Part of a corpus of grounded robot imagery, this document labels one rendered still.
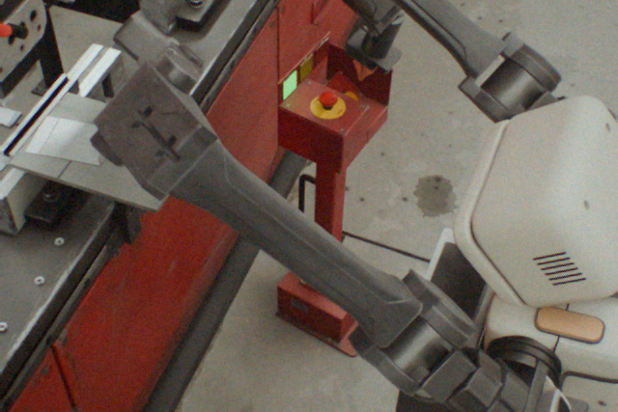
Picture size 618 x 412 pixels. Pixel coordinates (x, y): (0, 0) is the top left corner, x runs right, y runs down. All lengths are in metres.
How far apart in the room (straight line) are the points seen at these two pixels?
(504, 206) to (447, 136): 1.99
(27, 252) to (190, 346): 0.91
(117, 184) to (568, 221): 0.77
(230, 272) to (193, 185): 1.74
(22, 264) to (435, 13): 0.77
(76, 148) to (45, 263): 0.19
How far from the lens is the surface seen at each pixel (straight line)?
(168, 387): 2.37
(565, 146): 1.04
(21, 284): 1.56
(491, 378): 1.01
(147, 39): 1.30
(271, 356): 2.45
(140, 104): 0.84
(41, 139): 1.58
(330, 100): 1.88
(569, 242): 0.99
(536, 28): 3.46
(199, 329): 2.45
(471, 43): 1.28
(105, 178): 1.50
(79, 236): 1.60
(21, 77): 1.54
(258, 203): 0.84
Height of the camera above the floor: 2.10
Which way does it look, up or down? 48 degrees down
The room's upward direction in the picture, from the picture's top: 2 degrees clockwise
